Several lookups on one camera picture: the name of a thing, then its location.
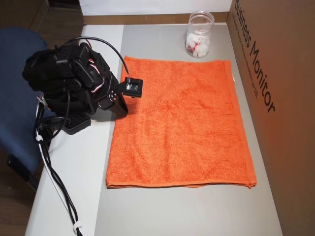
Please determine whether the orange terry towel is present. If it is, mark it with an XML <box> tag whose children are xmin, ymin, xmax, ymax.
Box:
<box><xmin>106</xmin><ymin>55</ymin><xmax>258</xmax><ymax>190</ymax></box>

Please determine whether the brown cardboard monitor box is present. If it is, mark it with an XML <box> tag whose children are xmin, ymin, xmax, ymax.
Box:
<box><xmin>226</xmin><ymin>0</ymin><xmax>315</xmax><ymax>236</ymax></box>

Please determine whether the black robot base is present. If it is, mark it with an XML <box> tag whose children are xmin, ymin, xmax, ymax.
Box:
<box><xmin>40</xmin><ymin>94</ymin><xmax>92</xmax><ymax>135</ymax></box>

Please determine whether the brown wooden strip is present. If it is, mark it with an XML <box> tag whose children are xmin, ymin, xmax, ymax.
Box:
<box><xmin>85</xmin><ymin>13</ymin><xmax>232</xmax><ymax>25</ymax></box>

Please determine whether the clear plastic jar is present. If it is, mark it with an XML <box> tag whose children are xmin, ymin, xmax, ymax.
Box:
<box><xmin>185</xmin><ymin>10</ymin><xmax>215</xmax><ymax>59</ymax></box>

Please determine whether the black square camera module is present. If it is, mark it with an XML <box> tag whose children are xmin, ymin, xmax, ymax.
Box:
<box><xmin>122</xmin><ymin>77</ymin><xmax>144</xmax><ymax>99</ymax></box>

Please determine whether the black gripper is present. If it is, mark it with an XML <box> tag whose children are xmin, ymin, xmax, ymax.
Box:
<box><xmin>94</xmin><ymin>71</ymin><xmax>129</xmax><ymax>121</ymax></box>

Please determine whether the wooden cabinet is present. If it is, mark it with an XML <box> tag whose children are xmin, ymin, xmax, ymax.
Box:
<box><xmin>0</xmin><ymin>0</ymin><xmax>83</xmax><ymax>47</ymax></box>

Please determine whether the blue office chair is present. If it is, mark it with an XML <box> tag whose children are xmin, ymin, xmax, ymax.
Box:
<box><xmin>0</xmin><ymin>27</ymin><xmax>54</xmax><ymax>191</ymax></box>

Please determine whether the white cable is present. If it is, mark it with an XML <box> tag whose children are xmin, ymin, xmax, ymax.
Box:
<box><xmin>35</xmin><ymin>98</ymin><xmax>79</xmax><ymax>236</ymax></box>

